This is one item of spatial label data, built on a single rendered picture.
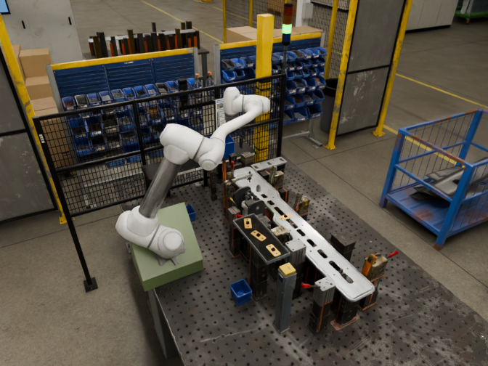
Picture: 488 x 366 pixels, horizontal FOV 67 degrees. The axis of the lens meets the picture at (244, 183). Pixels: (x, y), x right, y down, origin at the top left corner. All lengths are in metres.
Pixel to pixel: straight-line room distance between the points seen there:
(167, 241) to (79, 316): 1.45
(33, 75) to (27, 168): 2.66
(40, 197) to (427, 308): 3.49
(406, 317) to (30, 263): 3.14
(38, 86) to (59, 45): 2.59
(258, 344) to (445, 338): 1.01
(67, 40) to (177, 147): 6.85
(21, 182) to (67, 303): 1.29
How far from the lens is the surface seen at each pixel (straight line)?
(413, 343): 2.34
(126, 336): 3.13
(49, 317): 3.45
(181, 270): 2.41
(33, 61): 6.40
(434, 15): 14.02
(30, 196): 4.19
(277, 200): 2.55
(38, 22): 8.47
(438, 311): 2.54
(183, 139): 1.83
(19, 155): 3.95
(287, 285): 1.89
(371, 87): 5.52
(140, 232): 2.12
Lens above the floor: 2.51
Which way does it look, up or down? 34 degrees down
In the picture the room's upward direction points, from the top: straight up
